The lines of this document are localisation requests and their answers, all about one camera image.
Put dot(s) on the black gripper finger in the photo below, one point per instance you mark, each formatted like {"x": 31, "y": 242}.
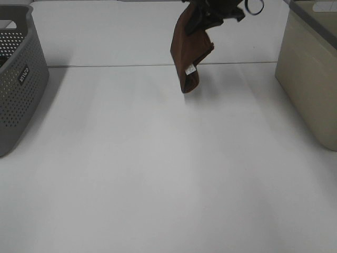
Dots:
{"x": 196, "y": 25}

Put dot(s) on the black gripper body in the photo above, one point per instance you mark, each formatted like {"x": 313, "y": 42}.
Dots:
{"x": 214, "y": 11}

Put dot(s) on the brown towel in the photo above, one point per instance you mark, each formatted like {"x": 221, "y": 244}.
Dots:
{"x": 188, "y": 51}

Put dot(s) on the beige storage bin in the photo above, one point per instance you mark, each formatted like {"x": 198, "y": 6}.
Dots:
{"x": 306, "y": 67}

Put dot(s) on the grey perforated plastic basket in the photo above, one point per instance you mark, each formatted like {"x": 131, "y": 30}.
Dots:
{"x": 24, "y": 73}

